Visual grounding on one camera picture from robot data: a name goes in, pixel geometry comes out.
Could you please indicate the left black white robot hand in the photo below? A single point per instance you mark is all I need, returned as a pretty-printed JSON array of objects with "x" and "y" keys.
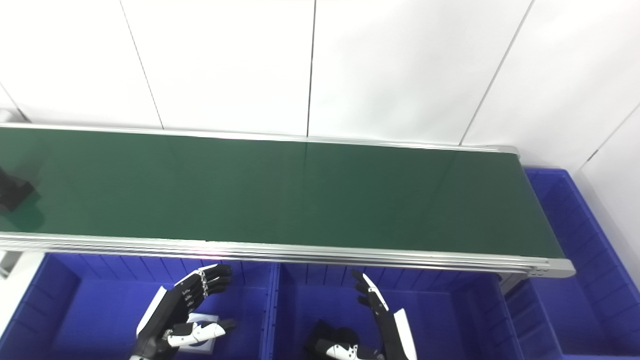
[{"x": 170, "y": 305}]

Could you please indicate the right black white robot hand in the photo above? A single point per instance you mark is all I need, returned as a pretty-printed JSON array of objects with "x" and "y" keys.
[{"x": 392, "y": 335}]

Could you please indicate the black cylinder part square base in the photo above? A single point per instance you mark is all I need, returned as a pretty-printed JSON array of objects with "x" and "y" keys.
[
  {"x": 330, "y": 334},
  {"x": 12, "y": 192}
]

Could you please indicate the white part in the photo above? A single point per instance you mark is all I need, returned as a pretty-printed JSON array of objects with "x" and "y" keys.
[{"x": 205, "y": 345}]

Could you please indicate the blue plastic bin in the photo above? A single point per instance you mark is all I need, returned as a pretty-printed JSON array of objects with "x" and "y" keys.
[
  {"x": 95, "y": 310},
  {"x": 450, "y": 320},
  {"x": 580, "y": 300}
]

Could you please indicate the green conveyor belt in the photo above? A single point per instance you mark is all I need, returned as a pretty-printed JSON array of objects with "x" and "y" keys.
[
  {"x": 280, "y": 190},
  {"x": 300, "y": 254}
]

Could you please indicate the aluminium conveyor leg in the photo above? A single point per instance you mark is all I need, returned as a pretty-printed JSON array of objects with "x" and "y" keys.
[
  {"x": 9, "y": 262},
  {"x": 511, "y": 282}
]

